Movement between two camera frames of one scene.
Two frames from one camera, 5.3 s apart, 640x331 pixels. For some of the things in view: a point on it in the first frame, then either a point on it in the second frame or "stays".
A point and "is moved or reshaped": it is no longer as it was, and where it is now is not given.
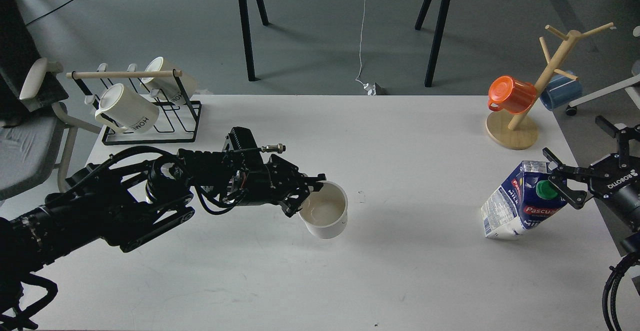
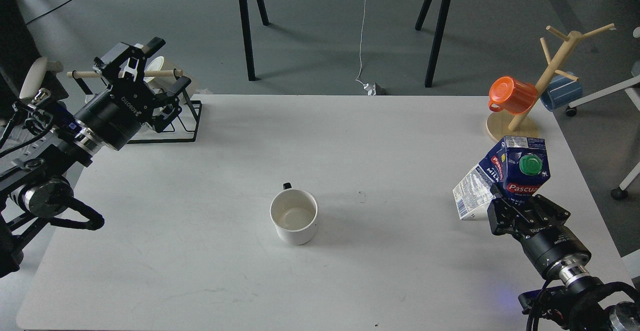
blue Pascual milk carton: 526,199 is moved or reshaped
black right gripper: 617,187 → 521,214
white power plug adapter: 371,88 stays
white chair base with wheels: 632,86 stays
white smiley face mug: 325,213 → 294,213
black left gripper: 277,182 → 115,116
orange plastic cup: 511,95 stays
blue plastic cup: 561,91 stays
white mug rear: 167,87 stays
